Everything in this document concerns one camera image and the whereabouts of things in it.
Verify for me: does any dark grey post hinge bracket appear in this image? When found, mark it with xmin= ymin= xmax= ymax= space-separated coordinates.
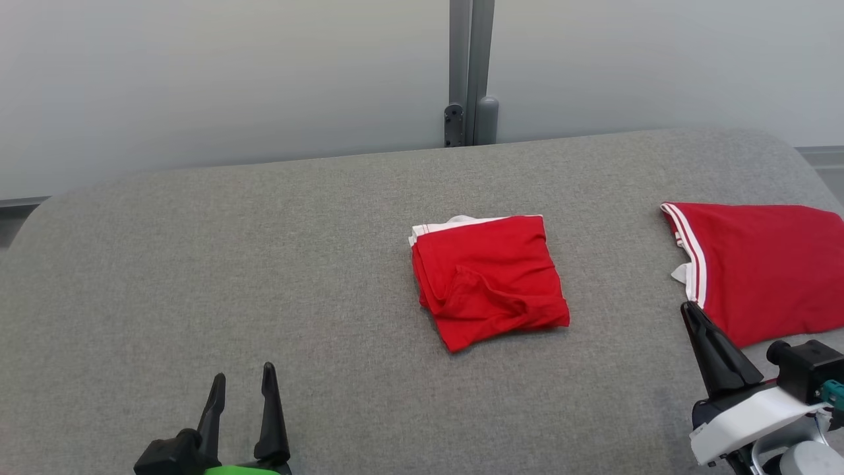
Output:
xmin=444 ymin=104 xmax=465 ymax=148

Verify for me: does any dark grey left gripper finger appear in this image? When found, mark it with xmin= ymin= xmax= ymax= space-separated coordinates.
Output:
xmin=254 ymin=362 xmax=291 ymax=464
xmin=196 ymin=373 xmax=227 ymax=462

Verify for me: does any red and white basketball jersey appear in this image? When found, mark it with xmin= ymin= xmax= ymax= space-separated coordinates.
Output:
xmin=408 ymin=214 xmax=571 ymax=354
xmin=660 ymin=201 xmax=844 ymax=349

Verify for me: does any grey metal partition post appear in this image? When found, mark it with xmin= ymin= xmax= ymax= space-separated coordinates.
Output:
xmin=449 ymin=0 xmax=496 ymax=147

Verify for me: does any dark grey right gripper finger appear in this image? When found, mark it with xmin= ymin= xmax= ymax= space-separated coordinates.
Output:
xmin=687 ymin=302 xmax=764 ymax=391
xmin=680 ymin=302 xmax=736 ymax=400

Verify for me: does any grey wall baseboard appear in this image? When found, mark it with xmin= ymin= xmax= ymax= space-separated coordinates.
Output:
xmin=795 ymin=146 xmax=844 ymax=172

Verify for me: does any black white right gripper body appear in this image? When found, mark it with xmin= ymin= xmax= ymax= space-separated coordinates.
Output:
xmin=690 ymin=386 xmax=828 ymax=466

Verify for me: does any grey cylinder post fitting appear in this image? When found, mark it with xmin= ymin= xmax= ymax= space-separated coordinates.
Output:
xmin=474 ymin=96 xmax=500 ymax=145

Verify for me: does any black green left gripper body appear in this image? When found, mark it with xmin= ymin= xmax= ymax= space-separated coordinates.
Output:
xmin=134 ymin=429 xmax=294 ymax=475

